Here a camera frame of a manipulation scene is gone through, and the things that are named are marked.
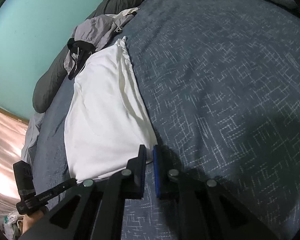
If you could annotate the light grey sheet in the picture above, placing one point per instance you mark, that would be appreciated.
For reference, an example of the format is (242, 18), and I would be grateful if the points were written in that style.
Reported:
(29, 149)

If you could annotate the white polo shirt black trim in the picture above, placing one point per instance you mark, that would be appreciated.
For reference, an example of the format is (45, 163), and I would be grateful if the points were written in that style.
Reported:
(107, 119)

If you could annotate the grey black jacket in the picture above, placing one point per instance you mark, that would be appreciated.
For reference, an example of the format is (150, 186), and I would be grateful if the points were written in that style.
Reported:
(93, 35)

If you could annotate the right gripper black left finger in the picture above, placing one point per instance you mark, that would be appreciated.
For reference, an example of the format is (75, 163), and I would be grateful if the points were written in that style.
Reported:
(94, 209)

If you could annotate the pink curtain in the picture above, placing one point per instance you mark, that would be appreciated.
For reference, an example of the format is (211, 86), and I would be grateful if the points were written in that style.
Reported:
(12, 138)

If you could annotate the person's left hand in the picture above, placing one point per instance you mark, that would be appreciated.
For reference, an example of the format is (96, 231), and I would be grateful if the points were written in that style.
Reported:
(30, 220)

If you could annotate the blue patterned bed cover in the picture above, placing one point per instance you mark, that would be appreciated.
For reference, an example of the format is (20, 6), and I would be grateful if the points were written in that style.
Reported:
(221, 83)

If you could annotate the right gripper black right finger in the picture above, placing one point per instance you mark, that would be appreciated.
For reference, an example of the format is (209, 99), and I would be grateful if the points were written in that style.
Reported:
(204, 209)

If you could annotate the dark grey long pillow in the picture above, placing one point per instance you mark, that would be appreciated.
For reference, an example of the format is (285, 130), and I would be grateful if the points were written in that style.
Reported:
(48, 85)

